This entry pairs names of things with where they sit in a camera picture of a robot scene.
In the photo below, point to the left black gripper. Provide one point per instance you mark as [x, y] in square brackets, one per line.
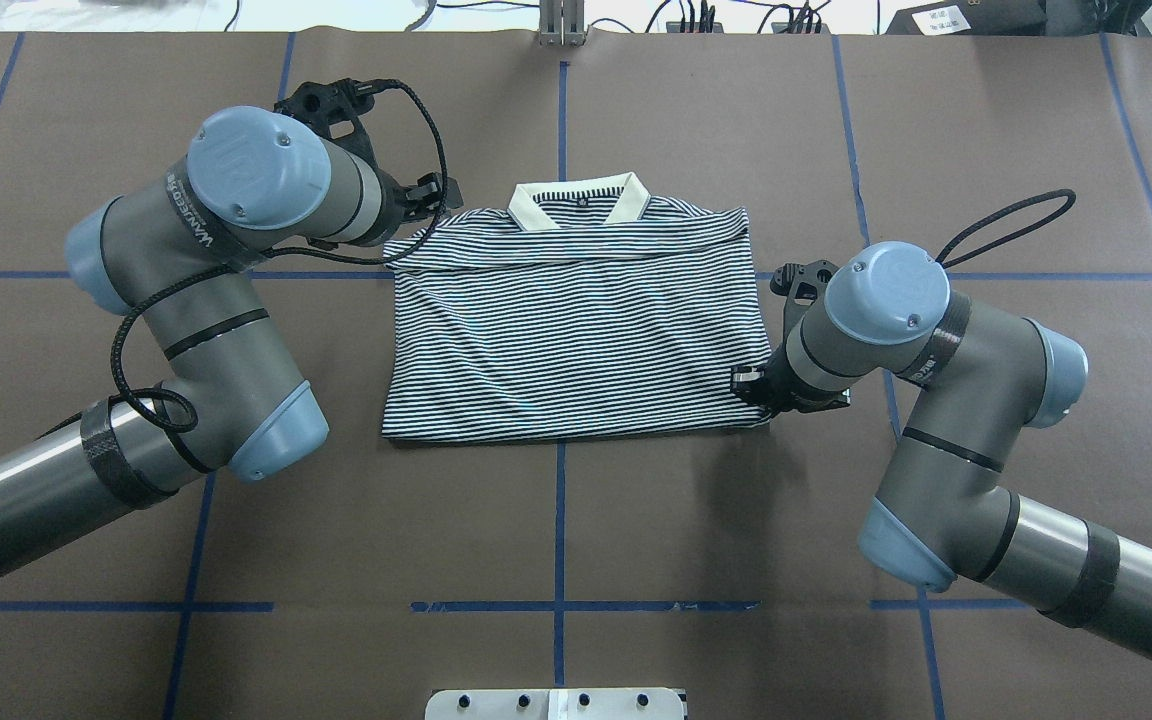
[395, 200]

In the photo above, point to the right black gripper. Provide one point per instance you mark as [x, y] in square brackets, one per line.
[782, 377]

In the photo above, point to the navy white striped polo shirt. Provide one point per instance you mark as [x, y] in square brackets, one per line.
[582, 309]

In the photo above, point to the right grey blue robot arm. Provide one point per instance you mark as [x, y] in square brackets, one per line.
[940, 512]

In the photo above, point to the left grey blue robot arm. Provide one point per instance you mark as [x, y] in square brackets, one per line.
[203, 379]

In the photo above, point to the black box with label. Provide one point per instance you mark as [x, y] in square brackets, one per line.
[978, 18]

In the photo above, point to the aluminium frame post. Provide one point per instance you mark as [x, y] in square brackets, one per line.
[562, 23]

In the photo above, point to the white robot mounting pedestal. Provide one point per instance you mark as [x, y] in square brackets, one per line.
[559, 703]

